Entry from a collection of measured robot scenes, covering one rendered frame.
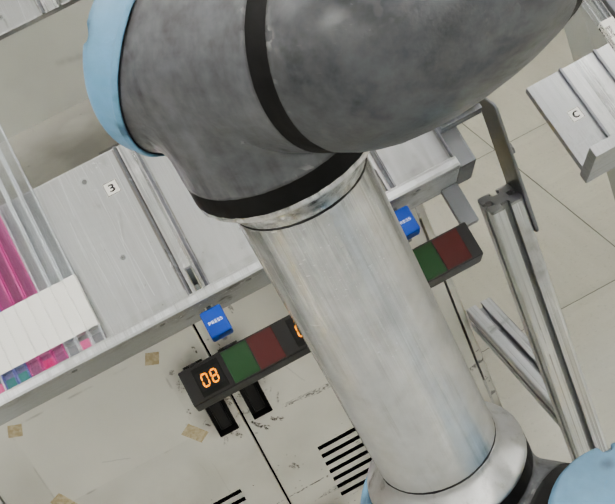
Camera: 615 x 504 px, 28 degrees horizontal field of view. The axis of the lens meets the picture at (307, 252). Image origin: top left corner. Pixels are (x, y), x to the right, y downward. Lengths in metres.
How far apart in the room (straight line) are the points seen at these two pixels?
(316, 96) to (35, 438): 1.19
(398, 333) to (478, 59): 0.22
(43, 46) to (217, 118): 2.60
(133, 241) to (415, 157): 0.31
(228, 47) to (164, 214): 0.74
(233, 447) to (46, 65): 1.65
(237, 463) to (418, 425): 1.03
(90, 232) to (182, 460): 0.53
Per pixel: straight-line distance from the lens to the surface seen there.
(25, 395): 1.31
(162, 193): 1.34
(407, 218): 1.31
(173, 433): 1.76
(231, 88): 0.61
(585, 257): 2.38
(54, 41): 3.22
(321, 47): 0.58
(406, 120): 0.60
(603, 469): 0.85
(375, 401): 0.78
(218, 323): 1.29
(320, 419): 1.81
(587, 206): 2.51
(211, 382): 1.30
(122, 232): 1.34
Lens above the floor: 1.38
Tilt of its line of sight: 31 degrees down
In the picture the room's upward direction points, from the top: 25 degrees counter-clockwise
